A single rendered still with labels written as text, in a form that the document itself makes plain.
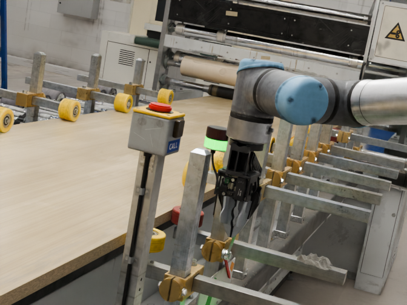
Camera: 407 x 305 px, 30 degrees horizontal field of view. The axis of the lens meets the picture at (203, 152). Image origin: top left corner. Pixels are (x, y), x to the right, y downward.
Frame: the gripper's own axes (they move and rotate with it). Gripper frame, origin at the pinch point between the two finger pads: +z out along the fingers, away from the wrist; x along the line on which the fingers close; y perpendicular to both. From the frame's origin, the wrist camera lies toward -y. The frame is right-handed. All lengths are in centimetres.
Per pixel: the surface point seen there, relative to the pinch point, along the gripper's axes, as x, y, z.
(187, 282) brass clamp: -5.6, 7.6, 11.1
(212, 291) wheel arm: -1.0, 3.7, 13.1
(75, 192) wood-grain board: -45.7, -14.6, 5.3
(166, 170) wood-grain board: -40, -61, 5
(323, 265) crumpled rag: 17.7, -20.6, 8.6
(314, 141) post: -7, -117, -5
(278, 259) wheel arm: 6.9, -21.3, 10.2
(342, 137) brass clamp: -8, -191, 1
